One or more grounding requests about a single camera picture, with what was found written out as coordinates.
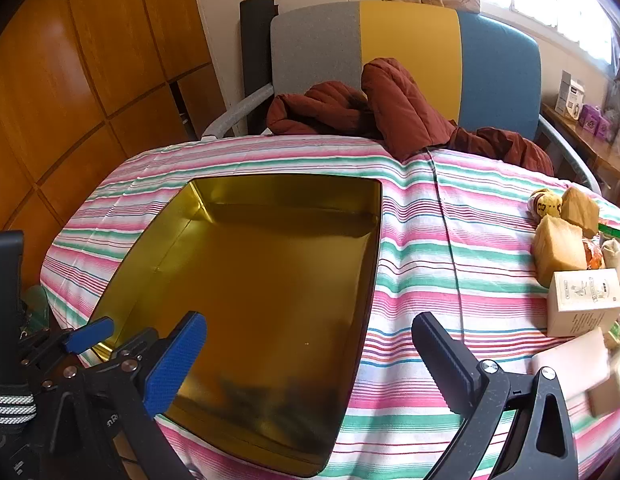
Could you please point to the small tan box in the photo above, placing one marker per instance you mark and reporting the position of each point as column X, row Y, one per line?
column 612, row 390

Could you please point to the plain white carton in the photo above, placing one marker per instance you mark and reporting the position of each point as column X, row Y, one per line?
column 564, row 82

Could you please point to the grey yellow blue chair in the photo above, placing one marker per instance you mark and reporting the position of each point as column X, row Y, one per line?
column 410, row 35

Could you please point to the pale green object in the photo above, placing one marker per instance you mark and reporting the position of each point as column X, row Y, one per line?
column 38, row 305

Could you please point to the purple box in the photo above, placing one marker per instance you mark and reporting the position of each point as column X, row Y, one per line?
column 589, row 117
column 605, row 127

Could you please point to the wooden wardrobe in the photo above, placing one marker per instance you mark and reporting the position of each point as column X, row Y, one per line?
column 64, row 85

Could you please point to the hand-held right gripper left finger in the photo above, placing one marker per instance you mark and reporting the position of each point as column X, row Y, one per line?
column 172, row 370

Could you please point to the white printed carton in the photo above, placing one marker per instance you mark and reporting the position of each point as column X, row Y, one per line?
column 580, row 305

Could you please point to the black upright pole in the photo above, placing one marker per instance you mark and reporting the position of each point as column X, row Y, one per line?
column 255, row 60

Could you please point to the striped tablecloth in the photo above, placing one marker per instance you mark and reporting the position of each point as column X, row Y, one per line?
column 415, row 260

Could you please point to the rust brown padded jacket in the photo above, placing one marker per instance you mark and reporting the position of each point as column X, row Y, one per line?
column 400, row 105

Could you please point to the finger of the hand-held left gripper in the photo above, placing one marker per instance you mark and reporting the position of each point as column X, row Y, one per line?
column 89, row 335

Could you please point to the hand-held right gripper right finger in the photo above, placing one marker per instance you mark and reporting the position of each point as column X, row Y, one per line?
column 452, row 375

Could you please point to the gold-lined dark red tin box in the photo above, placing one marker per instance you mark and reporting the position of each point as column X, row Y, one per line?
column 270, row 285

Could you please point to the orange mandarin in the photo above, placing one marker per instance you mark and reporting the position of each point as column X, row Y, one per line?
column 592, row 257

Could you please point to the white carton with picture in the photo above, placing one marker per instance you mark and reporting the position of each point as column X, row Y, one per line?
column 575, row 100

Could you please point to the tan block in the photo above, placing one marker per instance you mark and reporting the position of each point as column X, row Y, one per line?
column 560, row 252
column 580, row 210

